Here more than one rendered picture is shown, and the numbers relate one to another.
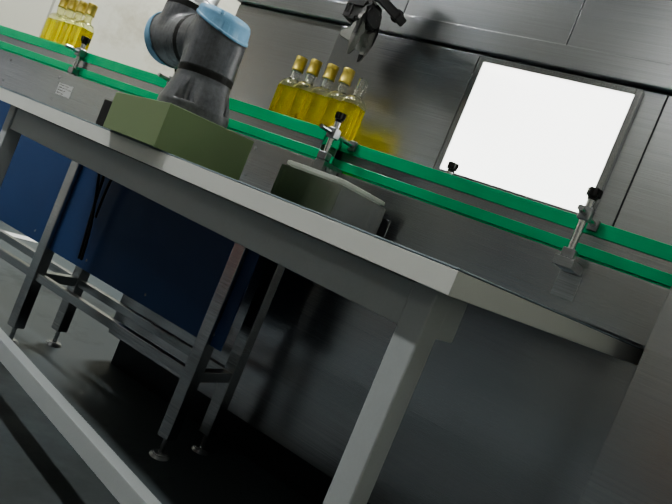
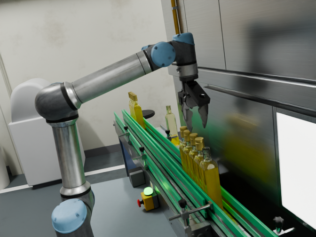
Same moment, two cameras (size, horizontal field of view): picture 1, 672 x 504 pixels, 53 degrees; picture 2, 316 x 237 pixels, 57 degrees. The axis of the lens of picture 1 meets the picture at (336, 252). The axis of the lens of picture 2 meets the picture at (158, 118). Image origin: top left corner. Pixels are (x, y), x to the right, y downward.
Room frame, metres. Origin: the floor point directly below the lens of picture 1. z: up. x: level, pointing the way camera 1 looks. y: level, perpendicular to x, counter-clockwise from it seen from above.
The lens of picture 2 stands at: (1.02, -0.49, 1.58)
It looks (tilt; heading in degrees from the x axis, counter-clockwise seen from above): 16 degrees down; 45
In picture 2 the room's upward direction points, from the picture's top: 10 degrees counter-clockwise
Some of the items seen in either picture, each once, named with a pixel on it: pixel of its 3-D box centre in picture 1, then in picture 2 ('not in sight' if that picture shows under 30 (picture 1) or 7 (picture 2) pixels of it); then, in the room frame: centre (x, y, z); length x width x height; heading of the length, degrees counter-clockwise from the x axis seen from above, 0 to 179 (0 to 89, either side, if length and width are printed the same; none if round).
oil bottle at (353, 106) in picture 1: (342, 133); (210, 184); (1.84, 0.11, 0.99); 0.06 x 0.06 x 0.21; 59
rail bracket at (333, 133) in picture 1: (337, 139); (191, 213); (1.69, 0.11, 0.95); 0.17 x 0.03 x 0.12; 149
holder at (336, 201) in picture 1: (335, 205); not in sight; (1.57, 0.04, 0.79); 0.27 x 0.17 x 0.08; 149
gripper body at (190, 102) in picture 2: (367, 5); (189, 91); (1.88, 0.18, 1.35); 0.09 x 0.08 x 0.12; 59
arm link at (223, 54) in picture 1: (215, 42); (72, 223); (1.39, 0.40, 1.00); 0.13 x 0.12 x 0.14; 49
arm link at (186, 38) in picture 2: not in sight; (183, 49); (1.88, 0.18, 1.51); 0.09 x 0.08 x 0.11; 139
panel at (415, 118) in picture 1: (451, 113); (275, 155); (1.84, -0.15, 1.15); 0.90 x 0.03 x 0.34; 59
